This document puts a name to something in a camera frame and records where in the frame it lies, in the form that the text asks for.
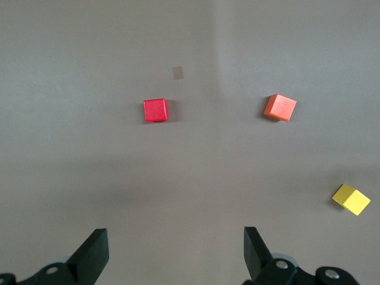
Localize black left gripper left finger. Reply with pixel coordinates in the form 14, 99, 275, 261
0, 227, 110, 285

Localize orange wooden block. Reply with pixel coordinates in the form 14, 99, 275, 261
263, 93, 297, 122

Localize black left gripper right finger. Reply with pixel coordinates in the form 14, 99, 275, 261
242, 226, 362, 285

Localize yellow wooden block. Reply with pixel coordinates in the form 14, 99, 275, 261
331, 183, 372, 217

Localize red wooden block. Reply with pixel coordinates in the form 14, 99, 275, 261
142, 98, 169, 122

